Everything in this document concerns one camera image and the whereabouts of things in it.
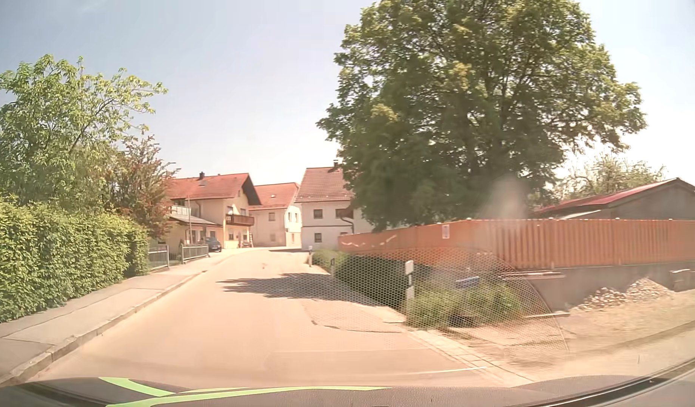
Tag white house with red roof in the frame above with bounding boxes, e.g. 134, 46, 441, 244
294, 161, 375, 251

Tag cream house with red roof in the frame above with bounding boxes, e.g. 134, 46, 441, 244
249, 182, 303, 248

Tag low green bushes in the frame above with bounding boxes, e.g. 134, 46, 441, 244
312, 249, 523, 330

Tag beige house with balcony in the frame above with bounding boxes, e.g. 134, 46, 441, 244
162, 171, 262, 250

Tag grey asphalt road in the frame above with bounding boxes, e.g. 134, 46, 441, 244
28, 247, 529, 390

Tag large green tree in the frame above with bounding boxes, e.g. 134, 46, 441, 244
317, 0, 648, 233

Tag grey metal fence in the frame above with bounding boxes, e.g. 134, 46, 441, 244
148, 243, 210, 270

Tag car's own bonnet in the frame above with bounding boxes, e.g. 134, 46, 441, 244
0, 352, 695, 407

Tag orange wooden fence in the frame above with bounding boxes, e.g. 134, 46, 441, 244
338, 219, 695, 270

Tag red-leaved tree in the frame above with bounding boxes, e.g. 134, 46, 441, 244
106, 135, 180, 241

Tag light green tree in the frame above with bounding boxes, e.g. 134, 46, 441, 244
556, 154, 666, 200

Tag pile of rubble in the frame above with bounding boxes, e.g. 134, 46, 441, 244
573, 277, 675, 312

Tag grey paved pavement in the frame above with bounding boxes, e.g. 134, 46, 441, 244
0, 249, 252, 387

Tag green trimmed hedge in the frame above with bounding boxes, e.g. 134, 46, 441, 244
0, 189, 151, 327

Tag dark barn with red roof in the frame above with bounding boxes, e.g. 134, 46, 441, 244
534, 177, 695, 221

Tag green leafy tree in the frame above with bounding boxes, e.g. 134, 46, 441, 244
0, 54, 169, 213

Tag grey concrete wall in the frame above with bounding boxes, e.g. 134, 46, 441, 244
525, 261, 695, 311

